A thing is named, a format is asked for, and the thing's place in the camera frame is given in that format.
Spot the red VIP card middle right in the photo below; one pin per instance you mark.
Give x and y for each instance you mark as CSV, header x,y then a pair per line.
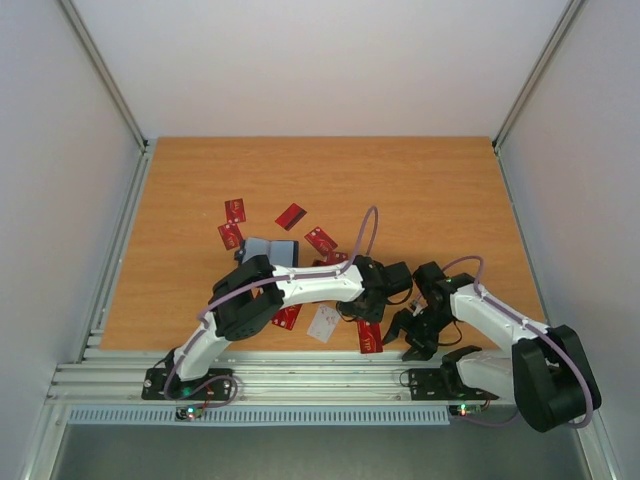
x,y
331,258

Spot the red card near left gripper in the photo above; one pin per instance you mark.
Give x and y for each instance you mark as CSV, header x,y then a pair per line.
x,y
230,235

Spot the red VIP card centre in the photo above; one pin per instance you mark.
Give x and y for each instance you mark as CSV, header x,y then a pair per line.
x,y
321,241

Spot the grey slotted cable duct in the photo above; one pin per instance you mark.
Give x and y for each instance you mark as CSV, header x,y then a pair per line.
x,y
262,416

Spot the red VIP card right stack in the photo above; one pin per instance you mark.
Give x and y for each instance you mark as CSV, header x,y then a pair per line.
x,y
369,337

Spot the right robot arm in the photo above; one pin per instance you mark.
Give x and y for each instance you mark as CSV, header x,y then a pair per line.
x,y
543,370

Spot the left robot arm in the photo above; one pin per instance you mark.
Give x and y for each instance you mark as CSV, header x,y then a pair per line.
x,y
247,299

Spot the controller board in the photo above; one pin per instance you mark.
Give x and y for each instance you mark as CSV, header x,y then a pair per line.
x,y
190,413
466,410

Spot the blue leather card holder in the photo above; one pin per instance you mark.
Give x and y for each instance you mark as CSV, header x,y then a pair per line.
x,y
279,252

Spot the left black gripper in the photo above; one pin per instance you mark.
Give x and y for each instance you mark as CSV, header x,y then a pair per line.
x,y
377,316

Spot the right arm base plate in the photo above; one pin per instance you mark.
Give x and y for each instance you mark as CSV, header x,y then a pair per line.
x,y
427,384

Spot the aluminium corner post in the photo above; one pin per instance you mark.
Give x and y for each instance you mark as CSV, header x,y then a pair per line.
x,y
551,47
80,29

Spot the aluminium rail frame front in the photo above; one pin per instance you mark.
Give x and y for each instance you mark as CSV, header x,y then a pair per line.
x,y
282,378

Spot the white card bottom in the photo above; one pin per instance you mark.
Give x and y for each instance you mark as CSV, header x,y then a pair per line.
x,y
323,324

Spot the red card far left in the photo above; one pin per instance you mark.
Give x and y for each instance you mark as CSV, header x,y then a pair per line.
x,y
235,211

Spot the red card magnetic stripe back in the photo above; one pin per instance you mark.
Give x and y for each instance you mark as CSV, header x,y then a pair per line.
x,y
290,216

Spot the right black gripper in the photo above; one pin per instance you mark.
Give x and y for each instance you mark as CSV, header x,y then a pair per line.
x,y
420,327

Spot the left controller board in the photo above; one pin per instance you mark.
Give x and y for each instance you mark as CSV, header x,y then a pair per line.
x,y
190,413

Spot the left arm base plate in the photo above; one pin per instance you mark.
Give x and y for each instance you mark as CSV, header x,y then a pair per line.
x,y
215,385

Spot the right controller board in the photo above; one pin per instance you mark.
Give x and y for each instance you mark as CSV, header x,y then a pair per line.
x,y
466,410

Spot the left aluminium corner post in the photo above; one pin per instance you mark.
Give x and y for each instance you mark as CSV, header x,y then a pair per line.
x,y
80,29

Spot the right aluminium corner post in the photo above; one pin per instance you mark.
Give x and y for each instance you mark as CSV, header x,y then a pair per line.
x,y
551,47

